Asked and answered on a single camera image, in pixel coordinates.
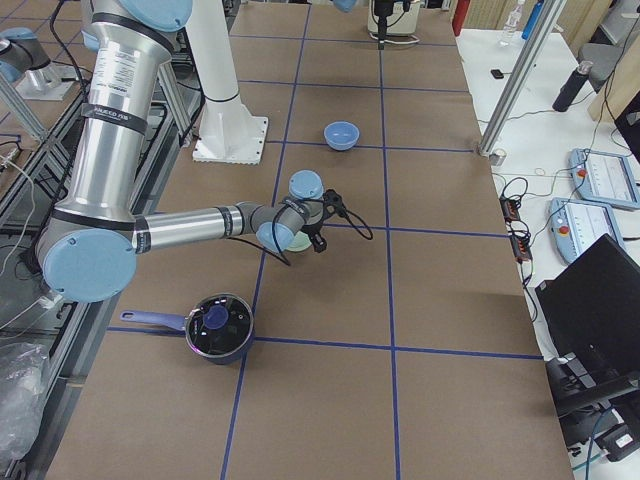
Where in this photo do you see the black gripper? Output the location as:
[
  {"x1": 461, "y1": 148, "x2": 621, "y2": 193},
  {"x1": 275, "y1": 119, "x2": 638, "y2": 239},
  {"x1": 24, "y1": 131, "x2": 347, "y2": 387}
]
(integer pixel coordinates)
[
  {"x1": 373, "y1": 0, "x2": 411, "y2": 50},
  {"x1": 304, "y1": 220, "x2": 327, "y2": 253}
]

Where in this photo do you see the green bowl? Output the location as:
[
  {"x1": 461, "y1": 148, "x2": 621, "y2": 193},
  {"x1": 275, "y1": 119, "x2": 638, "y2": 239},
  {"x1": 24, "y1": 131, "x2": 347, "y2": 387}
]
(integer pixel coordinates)
[{"x1": 286, "y1": 232, "x2": 312, "y2": 252}]

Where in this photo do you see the blue bowl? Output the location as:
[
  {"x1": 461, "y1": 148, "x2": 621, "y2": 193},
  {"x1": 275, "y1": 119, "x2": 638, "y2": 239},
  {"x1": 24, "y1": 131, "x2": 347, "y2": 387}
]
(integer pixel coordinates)
[{"x1": 323, "y1": 121, "x2": 360, "y2": 151}]

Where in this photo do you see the cream white toaster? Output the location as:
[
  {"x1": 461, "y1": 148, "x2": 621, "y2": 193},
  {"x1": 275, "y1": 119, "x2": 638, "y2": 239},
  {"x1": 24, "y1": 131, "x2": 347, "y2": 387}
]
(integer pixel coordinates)
[{"x1": 367, "y1": 0, "x2": 422, "y2": 37}]

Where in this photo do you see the clear plastic water bottle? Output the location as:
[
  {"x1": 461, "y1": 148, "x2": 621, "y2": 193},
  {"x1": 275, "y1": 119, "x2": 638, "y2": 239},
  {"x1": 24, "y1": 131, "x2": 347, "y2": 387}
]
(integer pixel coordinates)
[{"x1": 499, "y1": 0, "x2": 525, "y2": 46}]

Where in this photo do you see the dark blue saucepan with lid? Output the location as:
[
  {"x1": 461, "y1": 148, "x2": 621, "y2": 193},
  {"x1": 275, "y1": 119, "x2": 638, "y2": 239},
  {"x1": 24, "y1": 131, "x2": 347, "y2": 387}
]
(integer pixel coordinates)
[{"x1": 119, "y1": 293, "x2": 255, "y2": 365}]

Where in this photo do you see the upper black orange adapter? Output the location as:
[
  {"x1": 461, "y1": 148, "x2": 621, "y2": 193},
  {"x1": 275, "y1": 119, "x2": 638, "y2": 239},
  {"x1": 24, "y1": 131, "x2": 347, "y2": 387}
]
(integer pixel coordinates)
[{"x1": 499, "y1": 196, "x2": 521, "y2": 223}]

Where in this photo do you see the black orange adapter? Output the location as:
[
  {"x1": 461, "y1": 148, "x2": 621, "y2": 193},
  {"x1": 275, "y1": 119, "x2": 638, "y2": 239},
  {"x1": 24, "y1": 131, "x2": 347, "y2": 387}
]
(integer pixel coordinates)
[
  {"x1": 509, "y1": 234, "x2": 533, "y2": 264},
  {"x1": 499, "y1": 196, "x2": 521, "y2": 223}
]

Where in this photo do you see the lower black orange adapter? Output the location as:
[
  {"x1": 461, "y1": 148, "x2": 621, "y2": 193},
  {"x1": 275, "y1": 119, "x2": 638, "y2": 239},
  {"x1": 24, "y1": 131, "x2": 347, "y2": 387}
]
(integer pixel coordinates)
[{"x1": 509, "y1": 234, "x2": 533, "y2": 264}]

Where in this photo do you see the black water bottle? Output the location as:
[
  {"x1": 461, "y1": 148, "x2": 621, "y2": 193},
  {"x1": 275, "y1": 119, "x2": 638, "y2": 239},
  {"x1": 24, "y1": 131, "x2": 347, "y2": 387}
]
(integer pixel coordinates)
[{"x1": 552, "y1": 60, "x2": 594, "y2": 112}]

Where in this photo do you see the grey office chair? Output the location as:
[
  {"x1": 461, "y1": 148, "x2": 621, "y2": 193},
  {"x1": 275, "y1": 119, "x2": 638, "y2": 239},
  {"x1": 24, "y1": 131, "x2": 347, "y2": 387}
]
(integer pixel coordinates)
[{"x1": 578, "y1": 43, "x2": 622, "y2": 92}]

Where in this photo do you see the near teach pendant tablet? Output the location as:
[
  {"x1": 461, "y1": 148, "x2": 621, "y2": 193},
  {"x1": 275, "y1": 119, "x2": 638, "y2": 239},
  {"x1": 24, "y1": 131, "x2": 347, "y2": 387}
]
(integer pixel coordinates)
[{"x1": 549, "y1": 197, "x2": 625, "y2": 264}]

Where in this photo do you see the teach pendant tablet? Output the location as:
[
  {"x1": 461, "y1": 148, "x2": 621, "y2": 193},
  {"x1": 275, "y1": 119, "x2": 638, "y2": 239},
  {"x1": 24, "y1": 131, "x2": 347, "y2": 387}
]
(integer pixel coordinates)
[
  {"x1": 568, "y1": 148, "x2": 639, "y2": 210},
  {"x1": 549, "y1": 197, "x2": 625, "y2": 264}
]

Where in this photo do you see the far teach pendant tablet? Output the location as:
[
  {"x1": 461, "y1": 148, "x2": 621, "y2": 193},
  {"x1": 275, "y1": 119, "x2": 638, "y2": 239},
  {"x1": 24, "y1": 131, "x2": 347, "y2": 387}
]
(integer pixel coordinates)
[{"x1": 568, "y1": 148, "x2": 639, "y2": 210}]

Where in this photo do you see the black laptop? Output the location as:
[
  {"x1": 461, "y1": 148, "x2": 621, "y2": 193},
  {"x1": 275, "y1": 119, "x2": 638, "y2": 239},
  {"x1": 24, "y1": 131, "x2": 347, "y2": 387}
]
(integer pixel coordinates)
[{"x1": 535, "y1": 234, "x2": 639, "y2": 373}]

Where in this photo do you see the black monitor stand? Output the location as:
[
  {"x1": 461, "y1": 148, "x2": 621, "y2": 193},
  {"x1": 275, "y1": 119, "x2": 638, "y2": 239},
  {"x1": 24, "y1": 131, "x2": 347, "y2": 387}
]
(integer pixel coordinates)
[{"x1": 545, "y1": 356, "x2": 639, "y2": 418}]

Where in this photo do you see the crumpled clear plastic bag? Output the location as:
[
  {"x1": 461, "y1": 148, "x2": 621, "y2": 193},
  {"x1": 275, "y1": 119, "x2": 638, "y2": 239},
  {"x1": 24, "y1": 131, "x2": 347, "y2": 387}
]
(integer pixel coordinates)
[{"x1": 1, "y1": 342, "x2": 50, "y2": 464}]

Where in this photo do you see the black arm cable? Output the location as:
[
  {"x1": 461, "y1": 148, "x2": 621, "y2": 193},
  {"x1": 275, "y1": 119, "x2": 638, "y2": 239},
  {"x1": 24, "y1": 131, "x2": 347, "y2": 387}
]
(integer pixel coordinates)
[{"x1": 234, "y1": 197, "x2": 374, "y2": 267}]

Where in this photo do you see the white central pedestal column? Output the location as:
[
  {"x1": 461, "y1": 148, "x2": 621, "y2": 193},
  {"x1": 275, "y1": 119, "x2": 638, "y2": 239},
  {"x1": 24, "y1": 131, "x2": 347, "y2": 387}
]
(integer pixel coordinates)
[{"x1": 186, "y1": 0, "x2": 269, "y2": 165}]

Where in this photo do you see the aluminium frame post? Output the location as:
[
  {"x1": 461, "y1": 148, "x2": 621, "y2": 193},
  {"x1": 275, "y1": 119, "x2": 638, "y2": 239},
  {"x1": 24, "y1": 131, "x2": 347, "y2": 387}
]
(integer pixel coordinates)
[{"x1": 477, "y1": 0, "x2": 566, "y2": 163}]

